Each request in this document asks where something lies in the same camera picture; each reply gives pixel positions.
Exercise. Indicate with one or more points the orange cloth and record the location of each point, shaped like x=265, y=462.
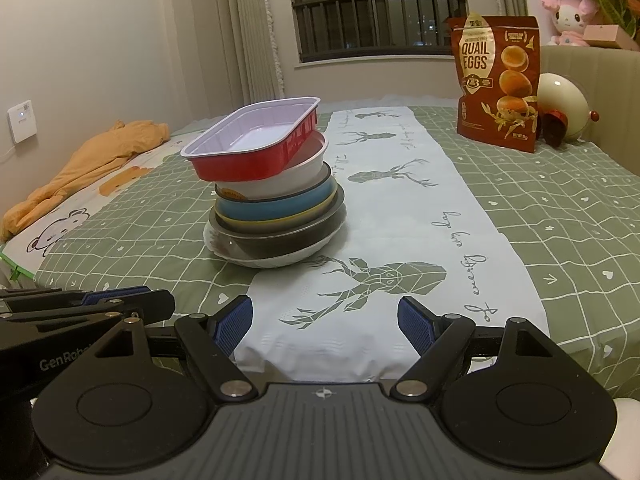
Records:
x=95, y=165

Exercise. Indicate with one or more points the pink box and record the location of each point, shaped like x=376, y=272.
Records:
x=610, y=36

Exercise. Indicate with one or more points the white wall device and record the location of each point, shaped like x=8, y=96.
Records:
x=22, y=121

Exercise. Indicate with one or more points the beige padded headboard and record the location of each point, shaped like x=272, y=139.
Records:
x=615, y=90

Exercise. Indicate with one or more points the white deer print runner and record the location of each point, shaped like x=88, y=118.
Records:
x=400, y=220

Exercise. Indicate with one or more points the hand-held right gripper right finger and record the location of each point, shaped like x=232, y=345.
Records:
x=414, y=325

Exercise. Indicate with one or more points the white floral plate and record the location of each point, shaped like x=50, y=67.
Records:
x=270, y=261

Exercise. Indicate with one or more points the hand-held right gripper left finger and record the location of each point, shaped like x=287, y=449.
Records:
x=232, y=326

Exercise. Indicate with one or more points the white cartoon bear sheet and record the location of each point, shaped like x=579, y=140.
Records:
x=65, y=225

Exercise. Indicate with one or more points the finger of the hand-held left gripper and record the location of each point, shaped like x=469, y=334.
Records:
x=160, y=307
x=115, y=296

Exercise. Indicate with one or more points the blue ceramic bowl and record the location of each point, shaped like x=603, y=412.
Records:
x=280, y=205

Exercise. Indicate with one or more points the leafy potted plant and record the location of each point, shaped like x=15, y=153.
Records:
x=622, y=10

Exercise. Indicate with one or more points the dark red round object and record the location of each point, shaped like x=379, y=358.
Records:
x=554, y=127

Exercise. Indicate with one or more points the green checked bedsheet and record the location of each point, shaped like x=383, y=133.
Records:
x=575, y=240

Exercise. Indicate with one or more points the white bowl with yellow rim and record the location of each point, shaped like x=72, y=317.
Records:
x=280, y=222

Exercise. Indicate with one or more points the red rectangular foil tray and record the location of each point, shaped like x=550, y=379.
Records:
x=250, y=150

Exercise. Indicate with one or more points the stainless steel bowl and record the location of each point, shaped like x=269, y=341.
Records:
x=285, y=245

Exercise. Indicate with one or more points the pink plush toy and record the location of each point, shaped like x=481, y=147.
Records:
x=570, y=15

